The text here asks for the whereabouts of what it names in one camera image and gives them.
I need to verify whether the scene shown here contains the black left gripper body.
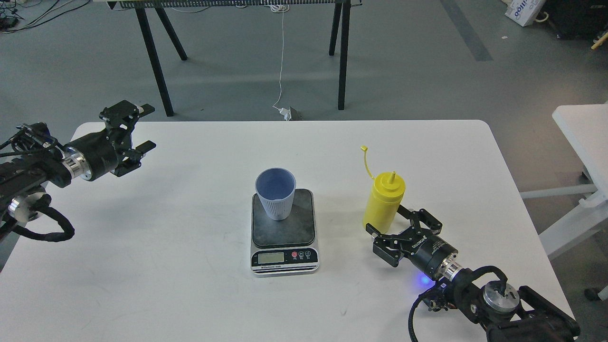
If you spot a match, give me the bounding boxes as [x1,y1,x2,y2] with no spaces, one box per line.
[64,129,126,181]

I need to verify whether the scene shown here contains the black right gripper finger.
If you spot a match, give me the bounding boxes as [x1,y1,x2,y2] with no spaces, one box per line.
[366,224,404,267]
[397,205,443,235]

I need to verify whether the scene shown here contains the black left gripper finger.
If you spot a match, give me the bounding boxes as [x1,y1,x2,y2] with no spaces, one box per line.
[99,100,155,136]
[115,141,156,177]

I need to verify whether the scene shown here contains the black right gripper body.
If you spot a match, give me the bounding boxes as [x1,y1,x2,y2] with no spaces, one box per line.
[397,228,458,281]

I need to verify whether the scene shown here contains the yellow squeeze bottle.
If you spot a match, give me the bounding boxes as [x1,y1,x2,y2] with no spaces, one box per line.
[361,145,406,234]

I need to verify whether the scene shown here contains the blue plastic cup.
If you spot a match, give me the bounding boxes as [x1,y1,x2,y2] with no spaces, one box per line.
[255,168,297,221]

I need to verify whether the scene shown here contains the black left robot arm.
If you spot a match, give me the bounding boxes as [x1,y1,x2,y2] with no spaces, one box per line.
[0,100,156,242]

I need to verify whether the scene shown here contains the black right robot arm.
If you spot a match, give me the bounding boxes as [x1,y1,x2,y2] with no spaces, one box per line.
[365,206,580,342]

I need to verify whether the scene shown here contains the digital kitchen scale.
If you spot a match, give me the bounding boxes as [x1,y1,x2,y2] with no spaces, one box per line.
[250,189,321,277]

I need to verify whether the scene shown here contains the black trestle table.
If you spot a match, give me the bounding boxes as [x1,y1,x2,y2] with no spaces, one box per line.
[99,0,362,117]

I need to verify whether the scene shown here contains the power adapter on floor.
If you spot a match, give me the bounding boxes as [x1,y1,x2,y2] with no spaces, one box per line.
[279,107,303,121]

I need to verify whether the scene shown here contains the white side table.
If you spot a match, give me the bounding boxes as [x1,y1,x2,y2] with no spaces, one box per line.
[519,101,608,302]

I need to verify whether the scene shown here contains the white cardboard box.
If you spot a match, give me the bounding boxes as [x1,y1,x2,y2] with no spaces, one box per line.
[504,0,546,27]

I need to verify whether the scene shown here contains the cables on floor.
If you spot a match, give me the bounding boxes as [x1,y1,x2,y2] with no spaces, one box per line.
[0,0,91,35]

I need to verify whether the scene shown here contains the white hanging cable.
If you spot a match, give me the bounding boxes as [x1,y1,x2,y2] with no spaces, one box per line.
[272,5,290,114]

